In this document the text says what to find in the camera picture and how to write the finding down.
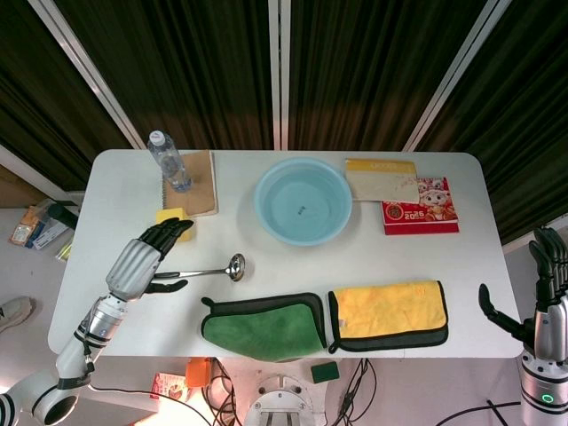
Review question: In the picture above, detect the red 2026 calendar book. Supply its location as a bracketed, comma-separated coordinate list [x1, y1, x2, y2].
[381, 176, 461, 236]

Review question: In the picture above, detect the green sponge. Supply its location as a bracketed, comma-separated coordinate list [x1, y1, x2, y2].
[310, 361, 341, 384]

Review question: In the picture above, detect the yellow foam cube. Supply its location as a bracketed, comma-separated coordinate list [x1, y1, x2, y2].
[155, 206, 196, 243]

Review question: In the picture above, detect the light blue plastic basin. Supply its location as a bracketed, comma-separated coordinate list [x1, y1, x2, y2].
[253, 159, 354, 248]

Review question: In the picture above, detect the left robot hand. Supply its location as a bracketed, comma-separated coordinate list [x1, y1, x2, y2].
[105, 217, 195, 302]

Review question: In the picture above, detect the clutter of packages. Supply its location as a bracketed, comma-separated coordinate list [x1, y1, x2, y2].
[8, 198, 79, 263]

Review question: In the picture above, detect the metal ladle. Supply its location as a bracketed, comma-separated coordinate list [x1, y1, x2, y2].
[153, 253, 247, 282]

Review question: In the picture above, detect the red printed packet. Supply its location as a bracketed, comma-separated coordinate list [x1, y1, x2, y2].
[150, 371, 190, 402]

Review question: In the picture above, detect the green microfiber cloth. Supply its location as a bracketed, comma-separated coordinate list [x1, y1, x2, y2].
[201, 291, 329, 361]

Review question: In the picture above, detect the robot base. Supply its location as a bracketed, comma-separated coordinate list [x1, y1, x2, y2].
[242, 372, 329, 426]

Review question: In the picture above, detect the brown spiral notebook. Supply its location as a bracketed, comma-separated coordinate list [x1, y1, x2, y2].
[161, 149, 220, 218]

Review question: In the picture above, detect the black cable bundle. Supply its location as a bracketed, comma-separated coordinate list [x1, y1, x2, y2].
[335, 357, 378, 426]

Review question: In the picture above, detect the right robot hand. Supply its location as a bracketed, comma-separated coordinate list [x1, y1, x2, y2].
[477, 226, 568, 356]

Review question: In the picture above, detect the white sneaker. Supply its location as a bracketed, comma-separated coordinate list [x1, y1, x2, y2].
[0, 296, 36, 334]

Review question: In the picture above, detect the clear plastic water bottle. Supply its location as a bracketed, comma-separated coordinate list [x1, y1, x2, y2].
[146, 129, 193, 193]

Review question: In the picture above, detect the yellow and white envelope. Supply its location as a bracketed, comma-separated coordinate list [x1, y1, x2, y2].
[344, 158, 421, 205]

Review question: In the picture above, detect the orange plastic box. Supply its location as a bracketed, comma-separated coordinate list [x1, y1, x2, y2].
[185, 357, 215, 390]

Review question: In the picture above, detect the yellow microfiber cloth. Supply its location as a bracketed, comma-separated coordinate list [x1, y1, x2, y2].
[327, 280, 449, 354]

